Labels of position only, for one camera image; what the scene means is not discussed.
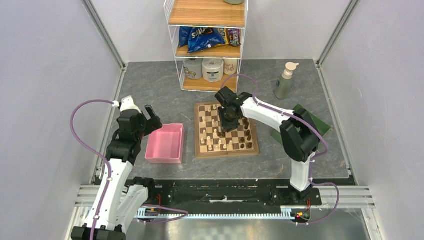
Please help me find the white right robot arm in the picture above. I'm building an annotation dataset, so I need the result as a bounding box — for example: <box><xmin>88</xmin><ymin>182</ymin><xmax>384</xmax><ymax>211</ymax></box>
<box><xmin>214</xmin><ymin>86</ymin><xmax>322</xmax><ymax>205</ymax></box>

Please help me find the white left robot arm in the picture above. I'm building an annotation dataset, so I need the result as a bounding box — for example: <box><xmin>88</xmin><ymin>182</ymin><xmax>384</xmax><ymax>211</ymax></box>
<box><xmin>70</xmin><ymin>96</ymin><xmax>163</xmax><ymax>240</ymax></box>

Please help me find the wooden chess board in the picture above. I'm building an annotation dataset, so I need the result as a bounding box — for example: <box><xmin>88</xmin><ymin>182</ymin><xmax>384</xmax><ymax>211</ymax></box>
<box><xmin>194</xmin><ymin>101</ymin><xmax>260</xmax><ymax>158</ymax></box>

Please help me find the pink plastic bin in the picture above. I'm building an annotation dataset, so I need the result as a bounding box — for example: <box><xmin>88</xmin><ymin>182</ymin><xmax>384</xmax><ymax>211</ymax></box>
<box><xmin>145</xmin><ymin>123</ymin><xmax>185</xmax><ymax>164</ymax></box>

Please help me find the white toilet paper roll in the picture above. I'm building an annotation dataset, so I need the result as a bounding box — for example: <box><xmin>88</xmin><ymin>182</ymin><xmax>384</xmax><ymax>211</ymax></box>
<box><xmin>202</xmin><ymin>58</ymin><xmax>224</xmax><ymax>83</ymax></box>

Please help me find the pink printed cup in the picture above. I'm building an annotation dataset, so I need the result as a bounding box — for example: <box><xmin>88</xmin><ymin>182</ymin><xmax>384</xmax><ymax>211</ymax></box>
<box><xmin>223</xmin><ymin>58</ymin><xmax>239</xmax><ymax>76</ymax></box>

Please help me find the green plastic bin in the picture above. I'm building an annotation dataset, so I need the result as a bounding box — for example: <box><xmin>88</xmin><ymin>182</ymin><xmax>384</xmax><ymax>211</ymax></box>
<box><xmin>270</xmin><ymin>104</ymin><xmax>331</xmax><ymax>145</ymax></box>

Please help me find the green soap pump bottle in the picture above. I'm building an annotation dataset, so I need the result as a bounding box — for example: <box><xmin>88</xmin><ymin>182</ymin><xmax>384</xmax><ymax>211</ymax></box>
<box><xmin>274</xmin><ymin>62</ymin><xmax>300</xmax><ymax>100</ymax></box>

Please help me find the white patterned mug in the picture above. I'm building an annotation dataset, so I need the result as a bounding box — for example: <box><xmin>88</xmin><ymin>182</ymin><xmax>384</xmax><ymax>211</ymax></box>
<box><xmin>183</xmin><ymin>58</ymin><xmax>203</xmax><ymax>80</ymax></box>

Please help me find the dark candy bag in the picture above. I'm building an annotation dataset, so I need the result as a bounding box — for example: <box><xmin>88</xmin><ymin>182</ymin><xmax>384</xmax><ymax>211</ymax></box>
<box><xmin>226</xmin><ymin>28</ymin><xmax>241</xmax><ymax>48</ymax></box>

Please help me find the blue chips bag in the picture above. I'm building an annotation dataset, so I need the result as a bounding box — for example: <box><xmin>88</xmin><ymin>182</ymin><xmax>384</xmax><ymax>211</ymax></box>
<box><xmin>178</xmin><ymin>26</ymin><xmax>227</xmax><ymax>53</ymax></box>

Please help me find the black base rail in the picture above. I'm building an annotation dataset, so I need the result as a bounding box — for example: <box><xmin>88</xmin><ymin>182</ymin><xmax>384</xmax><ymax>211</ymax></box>
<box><xmin>92</xmin><ymin>177</ymin><xmax>357</xmax><ymax>216</ymax></box>

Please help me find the white wire wooden shelf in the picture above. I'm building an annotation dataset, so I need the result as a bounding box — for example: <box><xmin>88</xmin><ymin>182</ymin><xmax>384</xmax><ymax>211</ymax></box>
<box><xmin>163</xmin><ymin>0</ymin><xmax>249</xmax><ymax>92</ymax></box>

